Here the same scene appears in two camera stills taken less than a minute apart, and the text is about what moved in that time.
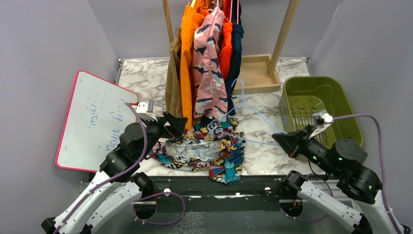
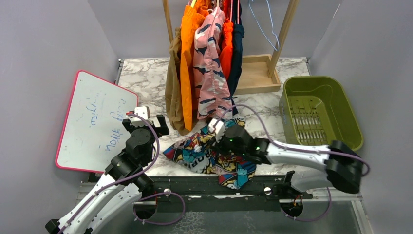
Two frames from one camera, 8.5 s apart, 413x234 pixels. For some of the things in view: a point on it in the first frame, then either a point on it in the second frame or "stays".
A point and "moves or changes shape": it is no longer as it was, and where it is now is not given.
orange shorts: [192, 15] stays
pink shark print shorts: [210, 100] stays
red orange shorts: [225, 57] stays
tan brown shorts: [173, 86] stays
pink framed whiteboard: [97, 114] stays
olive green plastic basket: [301, 96] stays
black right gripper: [287, 141] to [217, 146]
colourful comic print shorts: [216, 147] moves or changes shape
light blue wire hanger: [258, 111] to [274, 34]
